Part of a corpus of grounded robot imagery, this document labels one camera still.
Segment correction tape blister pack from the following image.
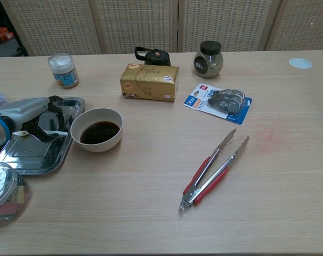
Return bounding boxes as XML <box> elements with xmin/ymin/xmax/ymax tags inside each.
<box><xmin>183</xmin><ymin>83</ymin><xmax>253</xmax><ymax>125</ymax></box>

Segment black teapot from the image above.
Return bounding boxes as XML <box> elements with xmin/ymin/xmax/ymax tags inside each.
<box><xmin>134</xmin><ymin>46</ymin><xmax>172</xmax><ymax>67</ymax></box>

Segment stainless steel tray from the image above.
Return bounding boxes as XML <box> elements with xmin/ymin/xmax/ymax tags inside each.
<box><xmin>0</xmin><ymin>97</ymin><xmax>86</xmax><ymax>176</ymax></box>

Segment black tripod stand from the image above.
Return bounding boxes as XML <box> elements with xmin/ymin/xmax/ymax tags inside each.
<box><xmin>1</xmin><ymin>0</ymin><xmax>29</xmax><ymax>57</ymax></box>

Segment white round desk grommet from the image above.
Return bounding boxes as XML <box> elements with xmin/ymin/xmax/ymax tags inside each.
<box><xmin>288</xmin><ymin>57</ymin><xmax>313</xmax><ymax>69</ymax></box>

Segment clear tub of colourful clips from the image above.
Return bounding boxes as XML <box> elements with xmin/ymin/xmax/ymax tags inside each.
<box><xmin>0</xmin><ymin>161</ymin><xmax>33</xmax><ymax>230</ymax></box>

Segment white plastic spoon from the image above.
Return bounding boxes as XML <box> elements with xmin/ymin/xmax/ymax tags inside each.
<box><xmin>12</xmin><ymin>130</ymin><xmax>69</xmax><ymax>138</ymax></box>

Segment gold tissue pack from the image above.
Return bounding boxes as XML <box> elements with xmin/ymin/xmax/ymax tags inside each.
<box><xmin>119</xmin><ymin>63</ymin><xmax>180</xmax><ymax>102</ymax></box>

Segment glass herb jar black lid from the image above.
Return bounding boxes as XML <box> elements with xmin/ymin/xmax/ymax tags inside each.
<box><xmin>193</xmin><ymin>40</ymin><xmax>224</xmax><ymax>79</ymax></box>

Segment clear jar white lid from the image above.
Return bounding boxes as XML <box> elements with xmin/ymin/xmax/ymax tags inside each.
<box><xmin>47</xmin><ymin>53</ymin><xmax>80</xmax><ymax>90</ymax></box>

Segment wooden woven folding screen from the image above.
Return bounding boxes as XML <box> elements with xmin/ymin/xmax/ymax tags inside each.
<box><xmin>0</xmin><ymin>0</ymin><xmax>323</xmax><ymax>57</ymax></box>

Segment red handled metal tongs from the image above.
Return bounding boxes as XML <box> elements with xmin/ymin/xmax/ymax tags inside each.
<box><xmin>179</xmin><ymin>129</ymin><xmax>251</xmax><ymax>213</ymax></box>

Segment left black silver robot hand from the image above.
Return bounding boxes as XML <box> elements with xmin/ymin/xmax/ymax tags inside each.
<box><xmin>0</xmin><ymin>95</ymin><xmax>68</xmax><ymax>142</ymax></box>

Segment orange black bag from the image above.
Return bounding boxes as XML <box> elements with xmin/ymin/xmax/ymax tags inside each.
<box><xmin>0</xmin><ymin>18</ymin><xmax>14</xmax><ymax>47</ymax></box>

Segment white bowl of dark sauce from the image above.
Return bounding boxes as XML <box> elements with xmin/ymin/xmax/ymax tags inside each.
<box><xmin>70</xmin><ymin>107</ymin><xmax>124</xmax><ymax>153</ymax></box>

